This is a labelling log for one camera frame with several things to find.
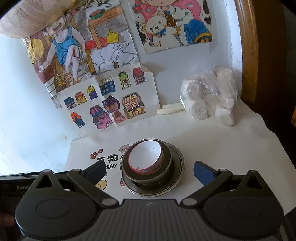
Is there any wooden chair back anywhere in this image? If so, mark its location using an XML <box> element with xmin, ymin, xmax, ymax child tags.
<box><xmin>235</xmin><ymin>0</ymin><xmax>287</xmax><ymax>113</ymax></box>

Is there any paper sheet with house drawings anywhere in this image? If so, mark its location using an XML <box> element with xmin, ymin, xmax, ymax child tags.
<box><xmin>57</xmin><ymin>63</ymin><xmax>159</xmax><ymax>136</ymax></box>

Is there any white bowl red rim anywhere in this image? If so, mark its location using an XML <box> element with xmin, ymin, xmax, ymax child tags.
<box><xmin>129</xmin><ymin>144</ymin><xmax>165</xmax><ymax>175</ymax></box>
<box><xmin>128</xmin><ymin>140</ymin><xmax>162</xmax><ymax>173</ymax></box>

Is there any beige lace fabric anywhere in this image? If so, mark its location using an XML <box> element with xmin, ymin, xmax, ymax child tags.
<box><xmin>1</xmin><ymin>1</ymin><xmax>75</xmax><ymax>39</ymax></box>

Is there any plastic bag of white rolls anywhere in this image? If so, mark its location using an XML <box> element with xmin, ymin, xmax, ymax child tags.
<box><xmin>180</xmin><ymin>67</ymin><xmax>239</xmax><ymax>126</ymax></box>

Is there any white candle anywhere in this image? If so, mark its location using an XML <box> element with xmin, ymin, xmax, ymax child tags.
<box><xmin>157</xmin><ymin>106</ymin><xmax>185</xmax><ymax>115</ymax></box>
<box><xmin>162</xmin><ymin>102</ymin><xmax>182</xmax><ymax>108</ymax></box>

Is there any coloured drawing with teddy bear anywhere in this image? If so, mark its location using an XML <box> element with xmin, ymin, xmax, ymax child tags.
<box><xmin>120</xmin><ymin>0</ymin><xmax>213</xmax><ymax>54</ymax></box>

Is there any dark metal bowl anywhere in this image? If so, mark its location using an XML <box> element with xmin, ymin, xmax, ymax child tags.
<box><xmin>122</xmin><ymin>138</ymin><xmax>175</xmax><ymax>185</ymax></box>

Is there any white candle rear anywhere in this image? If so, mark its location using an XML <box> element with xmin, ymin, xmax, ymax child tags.
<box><xmin>162</xmin><ymin>102</ymin><xmax>182</xmax><ymax>108</ymax></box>

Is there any coloured drawing of child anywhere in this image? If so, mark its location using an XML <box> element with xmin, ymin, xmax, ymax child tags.
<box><xmin>23</xmin><ymin>1</ymin><xmax>139</xmax><ymax>96</ymax></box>

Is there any white candle front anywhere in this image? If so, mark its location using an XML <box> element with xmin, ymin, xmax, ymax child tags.
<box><xmin>157</xmin><ymin>106</ymin><xmax>185</xmax><ymax>115</ymax></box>

